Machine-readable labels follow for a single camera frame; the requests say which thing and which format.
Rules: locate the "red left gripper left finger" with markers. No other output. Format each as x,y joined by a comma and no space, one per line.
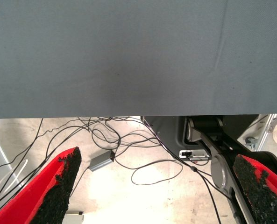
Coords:
35,198

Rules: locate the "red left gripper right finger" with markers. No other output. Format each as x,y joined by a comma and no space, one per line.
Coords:
262,193

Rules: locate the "grey metal box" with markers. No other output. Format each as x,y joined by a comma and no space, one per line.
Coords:
74,218

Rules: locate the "grey caster wheel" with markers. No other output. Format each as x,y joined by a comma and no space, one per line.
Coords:
251,142

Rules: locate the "silver aluminium table leg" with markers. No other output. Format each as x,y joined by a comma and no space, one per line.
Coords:
266,133

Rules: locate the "grey power adapter box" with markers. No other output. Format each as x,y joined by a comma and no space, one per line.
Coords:
102,161

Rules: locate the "dark grey table cloth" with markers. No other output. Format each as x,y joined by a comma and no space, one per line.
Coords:
138,58

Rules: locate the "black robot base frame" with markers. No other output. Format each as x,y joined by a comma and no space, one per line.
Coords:
166,133

